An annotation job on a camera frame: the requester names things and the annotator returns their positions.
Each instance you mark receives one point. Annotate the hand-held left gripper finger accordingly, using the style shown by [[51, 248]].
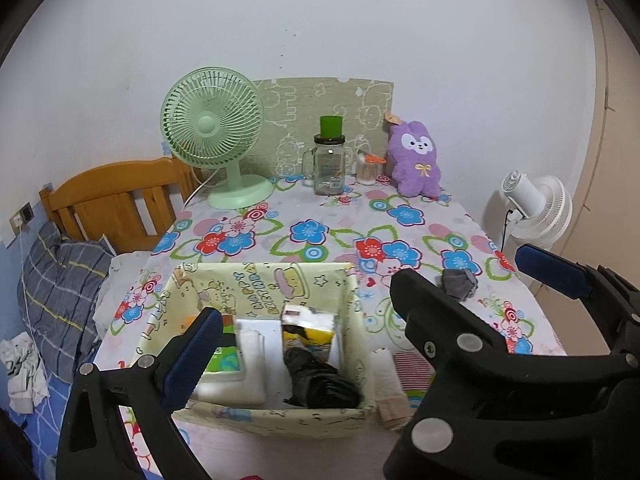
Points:
[[192, 360]]

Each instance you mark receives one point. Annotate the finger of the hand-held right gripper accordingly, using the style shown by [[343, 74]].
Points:
[[550, 270], [425, 320]]

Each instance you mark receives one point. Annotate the green orange packet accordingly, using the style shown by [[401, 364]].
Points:
[[225, 360]]

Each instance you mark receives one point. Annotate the grey sock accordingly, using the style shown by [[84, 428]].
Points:
[[457, 285]]

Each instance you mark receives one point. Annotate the yellow printed fabric storage box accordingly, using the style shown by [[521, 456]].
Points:
[[260, 285]]

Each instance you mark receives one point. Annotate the yellow white tissue packet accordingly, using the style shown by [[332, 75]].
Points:
[[310, 322]]

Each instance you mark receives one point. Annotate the red white striped cloth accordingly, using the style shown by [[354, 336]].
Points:
[[412, 370]]

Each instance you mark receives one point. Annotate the white standing fan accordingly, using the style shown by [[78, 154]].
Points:
[[547, 210]]

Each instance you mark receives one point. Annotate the beige white folded cloth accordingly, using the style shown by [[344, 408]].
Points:
[[390, 390]]

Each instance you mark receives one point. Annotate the white quilt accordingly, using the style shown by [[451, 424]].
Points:
[[122, 275]]

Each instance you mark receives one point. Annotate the beige door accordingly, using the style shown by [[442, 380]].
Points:
[[615, 135]]

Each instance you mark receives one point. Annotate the purple plush bunny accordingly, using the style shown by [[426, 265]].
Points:
[[415, 170]]

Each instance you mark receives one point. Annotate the grey plaid pillow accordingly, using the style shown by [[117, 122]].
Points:
[[60, 285]]

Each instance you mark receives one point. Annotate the cotton swab container orange lid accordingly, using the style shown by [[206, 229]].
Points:
[[367, 174]]

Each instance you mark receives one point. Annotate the blue grid bedsheet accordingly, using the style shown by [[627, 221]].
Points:
[[45, 430]]

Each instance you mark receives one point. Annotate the white crumpled cloth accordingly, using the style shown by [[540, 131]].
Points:
[[22, 375]]

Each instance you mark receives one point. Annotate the glass jar mug green lid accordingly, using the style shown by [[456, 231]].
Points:
[[327, 165]]

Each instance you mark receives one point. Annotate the wooden headboard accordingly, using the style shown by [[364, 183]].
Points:
[[100, 195]]

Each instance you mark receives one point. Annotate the dark cloth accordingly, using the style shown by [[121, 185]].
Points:
[[12, 450]]

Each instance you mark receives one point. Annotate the green desk fan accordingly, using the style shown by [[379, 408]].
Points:
[[207, 125]]

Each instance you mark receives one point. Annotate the green printed board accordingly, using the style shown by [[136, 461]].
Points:
[[300, 105]]

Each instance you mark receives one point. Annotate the blue wall sticker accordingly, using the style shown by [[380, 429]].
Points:
[[166, 147]]

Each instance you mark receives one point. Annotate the wall socket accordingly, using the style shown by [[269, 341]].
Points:
[[22, 216]]

